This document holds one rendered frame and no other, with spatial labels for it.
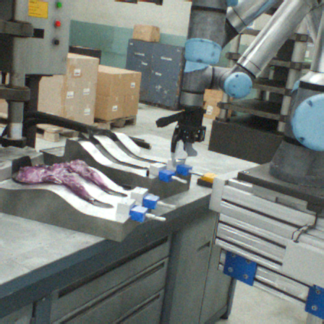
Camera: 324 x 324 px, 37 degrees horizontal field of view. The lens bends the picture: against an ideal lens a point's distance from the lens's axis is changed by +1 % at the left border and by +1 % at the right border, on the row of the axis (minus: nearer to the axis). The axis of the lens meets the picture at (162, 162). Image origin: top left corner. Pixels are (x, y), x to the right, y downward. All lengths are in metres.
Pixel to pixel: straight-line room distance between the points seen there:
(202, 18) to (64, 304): 0.81
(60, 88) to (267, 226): 4.42
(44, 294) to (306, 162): 0.70
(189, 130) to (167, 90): 7.08
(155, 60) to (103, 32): 1.83
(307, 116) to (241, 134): 4.68
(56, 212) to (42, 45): 1.10
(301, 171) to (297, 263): 0.21
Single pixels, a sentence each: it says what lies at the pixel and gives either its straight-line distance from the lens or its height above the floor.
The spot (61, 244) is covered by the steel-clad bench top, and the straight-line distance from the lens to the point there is 1.22.
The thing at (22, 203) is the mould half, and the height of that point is 0.84.
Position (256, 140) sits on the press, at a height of 0.29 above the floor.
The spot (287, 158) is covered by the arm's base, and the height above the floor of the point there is 1.09.
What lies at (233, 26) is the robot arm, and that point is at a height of 1.36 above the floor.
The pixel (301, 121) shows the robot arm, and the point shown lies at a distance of 0.98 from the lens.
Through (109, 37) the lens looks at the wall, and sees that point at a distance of 10.11.
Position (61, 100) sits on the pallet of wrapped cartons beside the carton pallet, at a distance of 5.43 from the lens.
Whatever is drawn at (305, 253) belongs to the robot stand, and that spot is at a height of 0.94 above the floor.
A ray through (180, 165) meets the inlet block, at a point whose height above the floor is 0.91.
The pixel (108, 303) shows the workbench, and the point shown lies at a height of 0.52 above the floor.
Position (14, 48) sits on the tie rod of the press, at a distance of 2.01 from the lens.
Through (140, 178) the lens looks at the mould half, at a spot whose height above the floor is 0.88.
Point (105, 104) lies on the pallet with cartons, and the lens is 6.23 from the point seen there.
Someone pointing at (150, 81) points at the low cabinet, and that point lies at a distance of 8.83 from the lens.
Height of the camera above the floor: 1.33
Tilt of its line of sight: 15 degrees down
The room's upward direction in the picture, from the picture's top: 8 degrees clockwise
